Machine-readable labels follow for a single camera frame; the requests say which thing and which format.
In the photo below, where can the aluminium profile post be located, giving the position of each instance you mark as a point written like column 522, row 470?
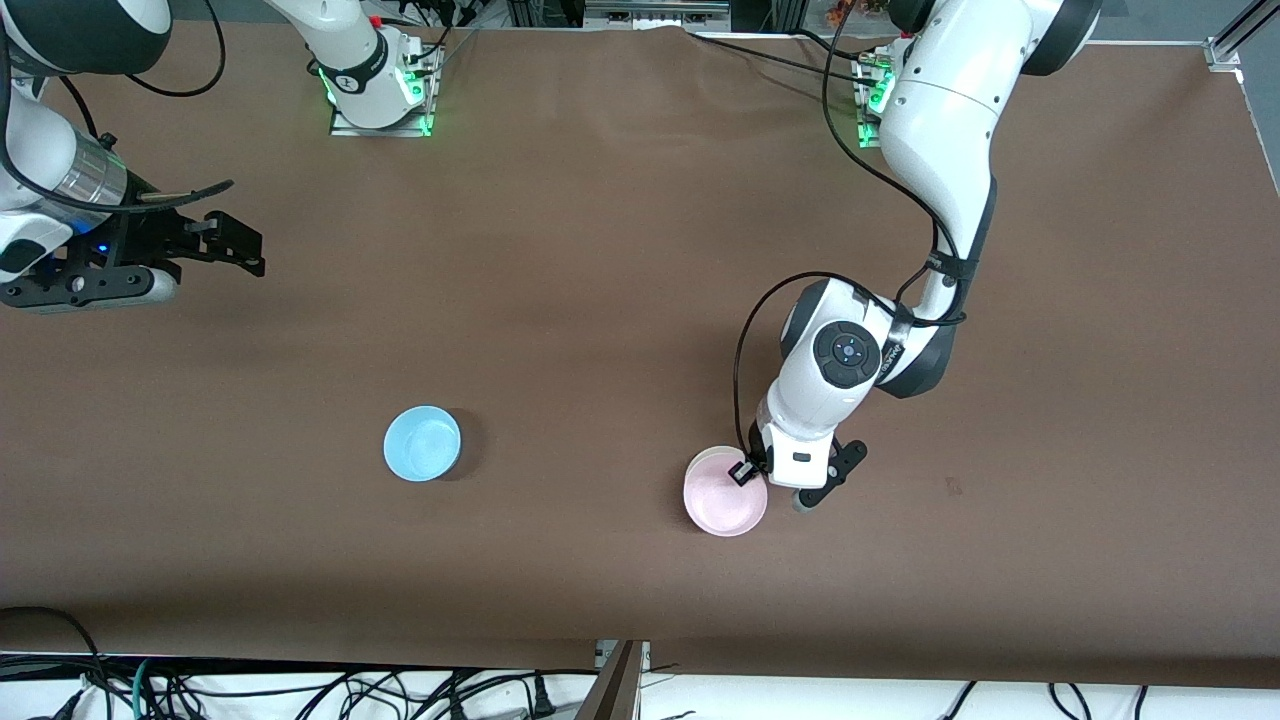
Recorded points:
column 615, row 690

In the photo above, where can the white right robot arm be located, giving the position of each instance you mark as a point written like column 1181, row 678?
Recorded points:
column 350, row 50

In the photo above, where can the black power plug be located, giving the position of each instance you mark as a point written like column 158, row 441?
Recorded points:
column 540, row 695

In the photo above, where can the blue bowl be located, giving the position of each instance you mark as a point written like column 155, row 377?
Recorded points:
column 420, row 445

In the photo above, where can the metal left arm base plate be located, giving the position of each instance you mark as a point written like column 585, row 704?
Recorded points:
column 868, row 100

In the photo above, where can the aluminium frame bar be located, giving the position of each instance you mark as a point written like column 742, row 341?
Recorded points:
column 1225, row 50

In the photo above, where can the orange colourful object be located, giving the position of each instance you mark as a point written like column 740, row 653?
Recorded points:
column 850, row 10

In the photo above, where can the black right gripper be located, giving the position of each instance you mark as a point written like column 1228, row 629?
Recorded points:
column 143, row 233

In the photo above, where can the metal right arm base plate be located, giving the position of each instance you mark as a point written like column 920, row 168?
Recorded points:
column 425, row 95

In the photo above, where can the brown table cover sheet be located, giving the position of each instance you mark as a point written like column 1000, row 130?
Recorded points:
column 500, row 300

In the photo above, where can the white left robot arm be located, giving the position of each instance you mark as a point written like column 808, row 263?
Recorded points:
column 940, row 120

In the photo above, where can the pink bowl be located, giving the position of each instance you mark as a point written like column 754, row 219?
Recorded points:
column 722, row 505

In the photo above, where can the white power strip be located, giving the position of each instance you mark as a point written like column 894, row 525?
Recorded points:
column 655, row 12

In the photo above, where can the white bowl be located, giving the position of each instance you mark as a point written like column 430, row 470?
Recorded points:
column 705, row 455

